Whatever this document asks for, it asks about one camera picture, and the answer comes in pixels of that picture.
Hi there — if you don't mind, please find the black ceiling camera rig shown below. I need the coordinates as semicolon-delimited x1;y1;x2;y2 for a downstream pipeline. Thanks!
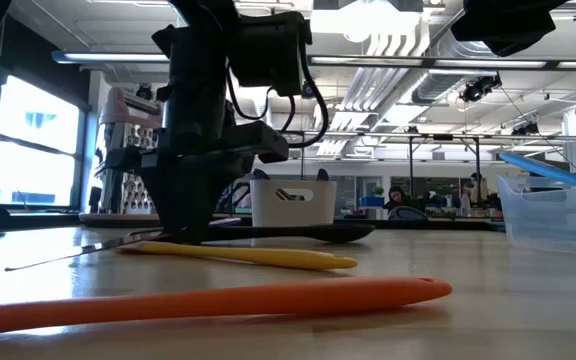
459;71;504;104

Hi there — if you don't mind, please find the blue silicone spoon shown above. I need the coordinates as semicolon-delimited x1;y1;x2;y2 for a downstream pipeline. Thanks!
498;151;576;191

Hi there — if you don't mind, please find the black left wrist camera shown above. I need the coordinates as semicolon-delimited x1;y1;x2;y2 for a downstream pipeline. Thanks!
229;10;315;98

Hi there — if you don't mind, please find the long ceiling light bar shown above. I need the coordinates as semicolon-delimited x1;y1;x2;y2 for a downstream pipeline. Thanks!
51;49;576;71

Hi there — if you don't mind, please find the black slotted spoon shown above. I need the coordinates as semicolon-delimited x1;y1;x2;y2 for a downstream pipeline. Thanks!
202;222;376;245

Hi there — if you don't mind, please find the metal box grater pink handle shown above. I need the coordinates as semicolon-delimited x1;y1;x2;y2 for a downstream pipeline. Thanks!
78;86;169;228

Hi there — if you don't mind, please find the black ceiling camera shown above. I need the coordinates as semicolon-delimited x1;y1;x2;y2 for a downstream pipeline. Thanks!
134;83;156;102

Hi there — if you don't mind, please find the yellow silicone spatula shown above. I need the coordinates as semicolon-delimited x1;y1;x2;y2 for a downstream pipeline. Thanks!
116;240;359;272

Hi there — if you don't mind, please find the person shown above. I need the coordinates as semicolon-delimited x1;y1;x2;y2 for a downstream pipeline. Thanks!
386;185;410;212
461;171;485;217

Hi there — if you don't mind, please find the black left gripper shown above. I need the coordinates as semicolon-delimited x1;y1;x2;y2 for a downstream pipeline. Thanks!
101;97;291;246

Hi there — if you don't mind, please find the black aluminium table frame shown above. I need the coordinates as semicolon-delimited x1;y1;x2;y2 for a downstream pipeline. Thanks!
0;213;502;232

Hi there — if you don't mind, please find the orange silicone spatula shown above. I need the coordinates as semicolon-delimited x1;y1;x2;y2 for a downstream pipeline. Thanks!
0;276;454;340

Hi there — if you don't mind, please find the white plastic bin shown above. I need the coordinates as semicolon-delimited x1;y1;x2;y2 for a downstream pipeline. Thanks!
249;178;338;228

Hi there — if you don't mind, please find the clear plastic bin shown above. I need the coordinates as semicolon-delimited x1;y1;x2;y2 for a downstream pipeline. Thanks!
496;174;576;259

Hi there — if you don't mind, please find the dark office chair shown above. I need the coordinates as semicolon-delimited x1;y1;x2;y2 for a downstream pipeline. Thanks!
386;205;430;222

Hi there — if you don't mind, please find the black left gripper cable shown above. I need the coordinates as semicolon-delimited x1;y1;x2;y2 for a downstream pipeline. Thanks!
224;29;330;150

